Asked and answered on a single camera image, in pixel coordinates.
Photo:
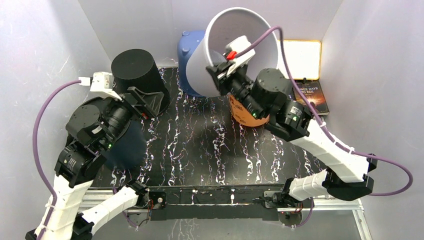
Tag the light blue plastic bucket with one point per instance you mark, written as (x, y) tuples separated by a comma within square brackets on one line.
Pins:
[(186, 46)]

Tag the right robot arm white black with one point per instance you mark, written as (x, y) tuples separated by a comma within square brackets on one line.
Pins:
[(346, 175)]

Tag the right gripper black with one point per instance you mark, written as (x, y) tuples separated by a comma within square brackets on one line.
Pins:
[(224, 79)]

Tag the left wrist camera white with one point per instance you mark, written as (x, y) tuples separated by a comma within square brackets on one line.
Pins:
[(101, 83)]

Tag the small whiteboard yellow frame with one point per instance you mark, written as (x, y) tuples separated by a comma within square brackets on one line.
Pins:
[(303, 58)]

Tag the large dark blue bucket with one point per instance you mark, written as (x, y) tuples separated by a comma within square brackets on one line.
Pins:
[(127, 152)]

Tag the grey plastic bucket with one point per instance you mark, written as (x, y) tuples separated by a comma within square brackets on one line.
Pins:
[(225, 27)]

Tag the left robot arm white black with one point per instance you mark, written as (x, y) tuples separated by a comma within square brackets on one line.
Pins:
[(62, 219)]

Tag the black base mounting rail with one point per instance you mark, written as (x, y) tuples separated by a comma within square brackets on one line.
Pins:
[(246, 201)]

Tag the black ribbed plastic bucket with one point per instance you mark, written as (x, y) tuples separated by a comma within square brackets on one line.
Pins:
[(137, 68)]

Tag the Three Days To See book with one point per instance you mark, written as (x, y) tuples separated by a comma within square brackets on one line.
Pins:
[(313, 92)]

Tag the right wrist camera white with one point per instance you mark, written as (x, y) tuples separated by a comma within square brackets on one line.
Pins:
[(238, 53)]

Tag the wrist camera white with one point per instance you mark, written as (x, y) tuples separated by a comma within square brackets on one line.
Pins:
[(238, 53), (101, 83)]

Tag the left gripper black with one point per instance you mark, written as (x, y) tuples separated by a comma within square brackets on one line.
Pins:
[(150, 103)]

